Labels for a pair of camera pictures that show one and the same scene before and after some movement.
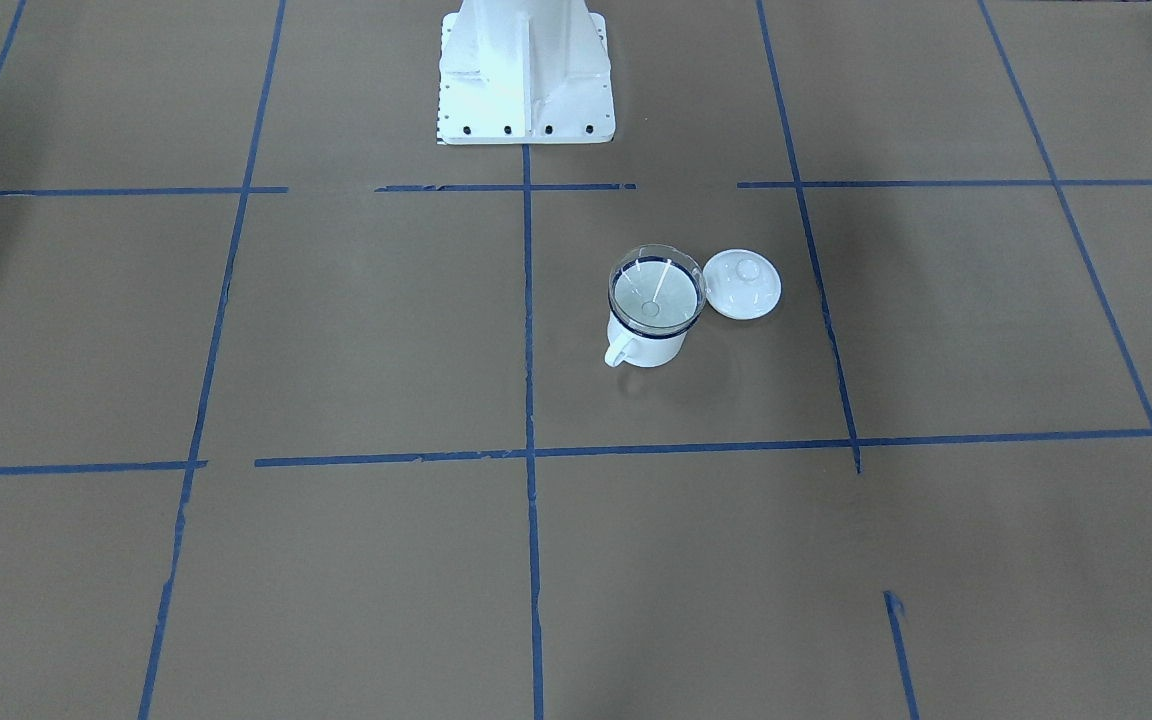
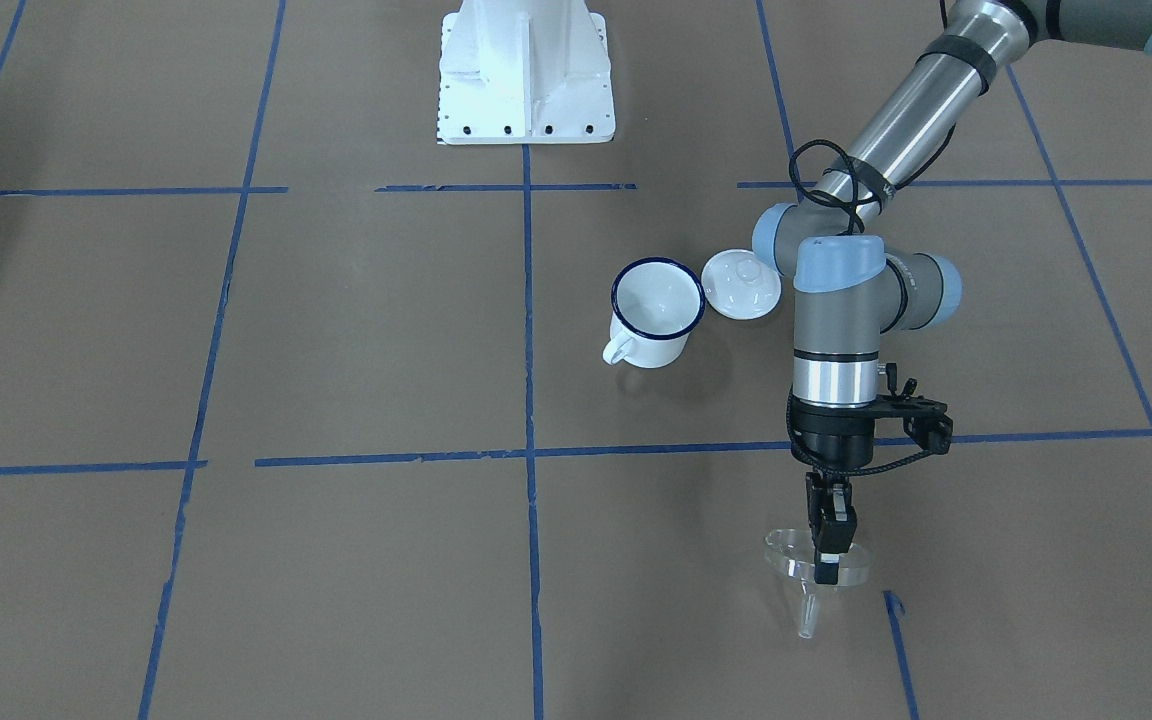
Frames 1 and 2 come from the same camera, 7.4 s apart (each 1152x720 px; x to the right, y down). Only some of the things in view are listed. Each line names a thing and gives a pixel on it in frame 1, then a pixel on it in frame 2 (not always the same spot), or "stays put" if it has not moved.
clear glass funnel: (656, 290) -> (794, 551)
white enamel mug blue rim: (653, 301) stays put
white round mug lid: (742, 284) stays put
